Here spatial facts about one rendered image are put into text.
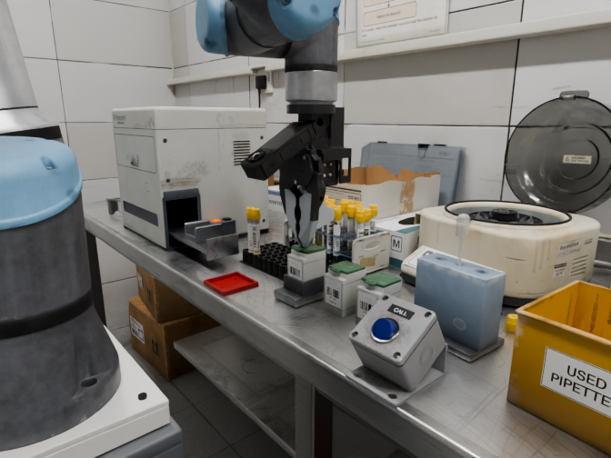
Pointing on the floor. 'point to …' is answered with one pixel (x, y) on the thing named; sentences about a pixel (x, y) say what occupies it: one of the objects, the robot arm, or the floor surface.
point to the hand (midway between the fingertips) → (300, 240)
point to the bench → (333, 364)
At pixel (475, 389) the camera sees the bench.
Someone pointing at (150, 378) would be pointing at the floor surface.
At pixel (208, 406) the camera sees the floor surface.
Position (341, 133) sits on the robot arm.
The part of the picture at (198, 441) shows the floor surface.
